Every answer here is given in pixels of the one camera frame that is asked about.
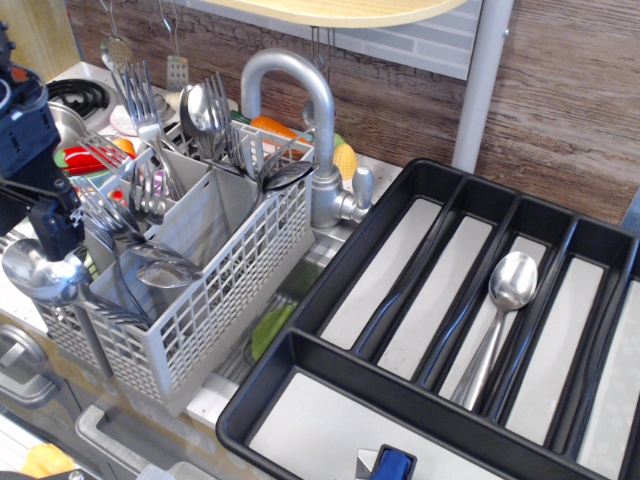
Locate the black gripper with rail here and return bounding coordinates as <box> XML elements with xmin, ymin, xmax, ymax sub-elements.
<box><xmin>1</xmin><ymin>174</ymin><xmax>85</xmax><ymax>260</ymax></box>

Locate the big steel spoon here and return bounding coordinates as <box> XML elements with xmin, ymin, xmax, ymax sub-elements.
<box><xmin>1</xmin><ymin>239</ymin><xmax>150</xmax><ymax>328</ymax></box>

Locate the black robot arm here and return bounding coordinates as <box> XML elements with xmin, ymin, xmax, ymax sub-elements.
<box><xmin>1</xmin><ymin>21</ymin><xmax>85</xmax><ymax>261</ymax></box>

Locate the steel spoon lying on basket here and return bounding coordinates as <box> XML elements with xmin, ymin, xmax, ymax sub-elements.
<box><xmin>127</xmin><ymin>241</ymin><xmax>203</xmax><ymax>289</ymax></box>

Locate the grey plastic cutlery basket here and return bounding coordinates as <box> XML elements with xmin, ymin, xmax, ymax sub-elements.
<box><xmin>9</xmin><ymin>118</ymin><xmax>317</xmax><ymax>418</ymax></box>

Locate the steel spoon in basket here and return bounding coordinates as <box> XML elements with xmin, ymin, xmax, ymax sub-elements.
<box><xmin>179</xmin><ymin>85</ymin><xmax>215</xmax><ymax>160</ymax></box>

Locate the steel fork beside spoon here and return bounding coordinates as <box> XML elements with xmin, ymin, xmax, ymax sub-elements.
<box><xmin>204</xmin><ymin>72</ymin><xmax>236</xmax><ymax>160</ymax></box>

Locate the dark spoon at basket corner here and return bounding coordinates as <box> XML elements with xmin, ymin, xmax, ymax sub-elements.
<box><xmin>258</xmin><ymin>161</ymin><xmax>313</xmax><ymax>194</ymax></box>

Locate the black cutlery tray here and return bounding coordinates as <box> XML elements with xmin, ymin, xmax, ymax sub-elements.
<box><xmin>216</xmin><ymin>159</ymin><xmax>639</xmax><ymax>479</ymax></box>

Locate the steel spoon in tray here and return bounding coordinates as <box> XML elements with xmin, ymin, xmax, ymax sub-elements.
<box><xmin>451</xmin><ymin>251</ymin><xmax>538</xmax><ymax>411</ymax></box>

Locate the steel fork front left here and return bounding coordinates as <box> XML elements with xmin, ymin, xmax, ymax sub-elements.
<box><xmin>72</xmin><ymin>177</ymin><xmax>145</xmax><ymax>254</ymax></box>

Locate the red toy pepper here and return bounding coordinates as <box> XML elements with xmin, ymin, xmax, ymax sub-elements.
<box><xmin>54</xmin><ymin>146</ymin><xmax>130</xmax><ymax>176</ymax></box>

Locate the short steel fork middle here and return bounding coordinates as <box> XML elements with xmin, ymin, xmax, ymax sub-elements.
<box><xmin>128</xmin><ymin>162</ymin><xmax>167</xmax><ymax>225</ymax></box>

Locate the steel pot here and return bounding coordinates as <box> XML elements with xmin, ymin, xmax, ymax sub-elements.
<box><xmin>48</xmin><ymin>102</ymin><xmax>87</xmax><ymax>150</ymax></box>

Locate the black stove burner coil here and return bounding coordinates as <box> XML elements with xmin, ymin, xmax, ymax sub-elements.
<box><xmin>47</xmin><ymin>79</ymin><xmax>111</xmax><ymax>119</ymax></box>

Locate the tall steel fork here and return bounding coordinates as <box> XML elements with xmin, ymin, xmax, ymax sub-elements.
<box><xmin>112</xmin><ymin>62</ymin><xmax>184</xmax><ymax>201</ymax></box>

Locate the hanging skimmer ladle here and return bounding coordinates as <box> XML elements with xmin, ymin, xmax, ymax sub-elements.
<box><xmin>99</xmin><ymin>0</ymin><xmax>132</xmax><ymax>71</ymax></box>

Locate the hanging small spatula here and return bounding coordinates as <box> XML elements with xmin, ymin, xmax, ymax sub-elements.
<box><xmin>158</xmin><ymin>1</ymin><xmax>189</xmax><ymax>92</ymax></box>

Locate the yellow toy at bottom left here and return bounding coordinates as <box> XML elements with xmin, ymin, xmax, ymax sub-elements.
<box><xmin>20</xmin><ymin>444</ymin><xmax>76</xmax><ymax>479</ymax></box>

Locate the green toy leaf in sink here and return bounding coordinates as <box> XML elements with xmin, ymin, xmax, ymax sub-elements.
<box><xmin>251</xmin><ymin>304</ymin><xmax>297</xmax><ymax>361</ymax></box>

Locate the toy carrot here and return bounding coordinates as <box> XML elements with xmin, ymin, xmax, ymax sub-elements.
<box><xmin>250</xmin><ymin>115</ymin><xmax>297</xmax><ymax>140</ymax></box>

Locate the silver kitchen faucet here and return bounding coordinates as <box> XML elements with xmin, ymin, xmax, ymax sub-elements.
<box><xmin>241</xmin><ymin>48</ymin><xmax>374</xmax><ymax>228</ymax></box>

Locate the toy corn cob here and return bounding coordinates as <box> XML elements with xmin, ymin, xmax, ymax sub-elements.
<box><xmin>333</xmin><ymin>143</ymin><xmax>358</xmax><ymax>180</ymax></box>

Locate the light wooden shelf board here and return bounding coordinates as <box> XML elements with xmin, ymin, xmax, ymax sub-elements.
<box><xmin>208</xmin><ymin>0</ymin><xmax>465</xmax><ymax>29</ymax></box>

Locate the blue object at bottom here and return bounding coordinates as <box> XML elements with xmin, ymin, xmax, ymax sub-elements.
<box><xmin>355</xmin><ymin>445</ymin><xmax>417</xmax><ymax>480</ymax></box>

